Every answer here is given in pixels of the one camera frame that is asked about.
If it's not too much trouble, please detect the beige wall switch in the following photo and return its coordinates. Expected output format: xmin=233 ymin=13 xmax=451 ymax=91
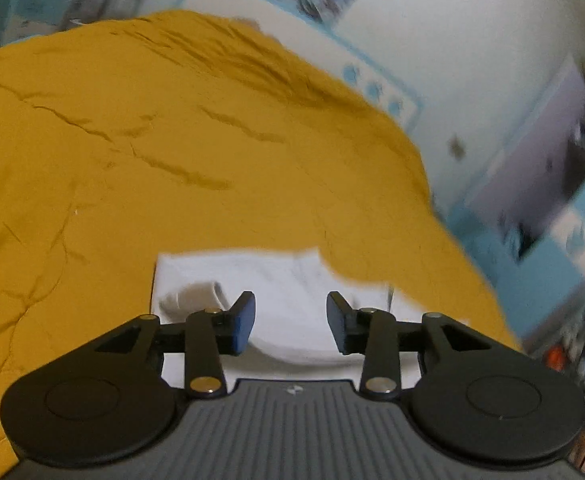
xmin=448 ymin=136 xmax=466 ymax=162

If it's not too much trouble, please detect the mustard yellow bed cover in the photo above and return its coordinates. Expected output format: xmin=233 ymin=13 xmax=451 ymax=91
xmin=0 ymin=11 xmax=517 ymax=477

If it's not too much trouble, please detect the white blue apple headboard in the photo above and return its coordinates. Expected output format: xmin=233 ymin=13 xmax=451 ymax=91
xmin=178 ymin=0 xmax=424 ymax=133

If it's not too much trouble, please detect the blue white wardrobe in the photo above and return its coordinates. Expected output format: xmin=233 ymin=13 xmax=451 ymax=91
xmin=445 ymin=58 xmax=585 ymax=339

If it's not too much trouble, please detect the white Nevada sweatshirt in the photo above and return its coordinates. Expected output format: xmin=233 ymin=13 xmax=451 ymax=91
xmin=151 ymin=249 xmax=424 ymax=388

